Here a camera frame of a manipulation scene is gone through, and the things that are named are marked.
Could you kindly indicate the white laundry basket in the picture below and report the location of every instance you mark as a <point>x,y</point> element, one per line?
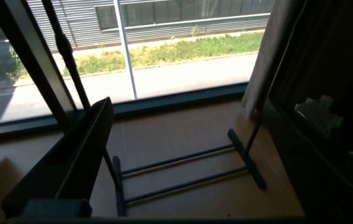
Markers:
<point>316,118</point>

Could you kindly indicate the black clothes rack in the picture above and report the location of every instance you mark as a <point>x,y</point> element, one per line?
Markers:
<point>247,159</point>

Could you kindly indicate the window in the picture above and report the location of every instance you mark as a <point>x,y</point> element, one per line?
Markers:
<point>179,71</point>

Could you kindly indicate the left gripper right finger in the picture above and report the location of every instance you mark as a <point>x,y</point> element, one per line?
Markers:
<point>319,186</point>

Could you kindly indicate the brown curtain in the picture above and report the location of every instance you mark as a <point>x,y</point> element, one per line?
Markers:
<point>304,46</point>

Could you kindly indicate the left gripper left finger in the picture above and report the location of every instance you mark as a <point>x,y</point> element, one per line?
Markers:
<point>36,193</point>

